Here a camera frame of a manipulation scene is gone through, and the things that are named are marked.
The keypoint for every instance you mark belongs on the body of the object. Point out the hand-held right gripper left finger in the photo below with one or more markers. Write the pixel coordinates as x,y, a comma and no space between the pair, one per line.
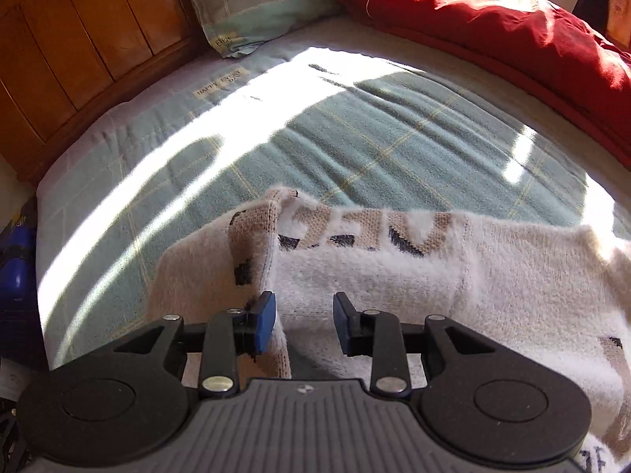
261,325

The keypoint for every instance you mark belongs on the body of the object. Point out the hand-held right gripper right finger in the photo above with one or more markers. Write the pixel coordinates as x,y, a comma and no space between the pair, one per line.
345,325

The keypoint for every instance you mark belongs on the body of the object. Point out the white fuzzy knit sweater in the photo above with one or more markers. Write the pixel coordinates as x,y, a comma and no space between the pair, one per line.
394,276

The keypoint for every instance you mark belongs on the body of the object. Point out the blue object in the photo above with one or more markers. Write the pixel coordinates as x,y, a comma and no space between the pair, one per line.
19,266

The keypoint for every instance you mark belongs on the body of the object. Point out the red duvet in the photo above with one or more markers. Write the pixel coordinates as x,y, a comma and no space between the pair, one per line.
493,24

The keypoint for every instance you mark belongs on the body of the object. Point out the wooden headboard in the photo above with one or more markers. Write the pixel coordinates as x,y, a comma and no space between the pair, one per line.
74,34

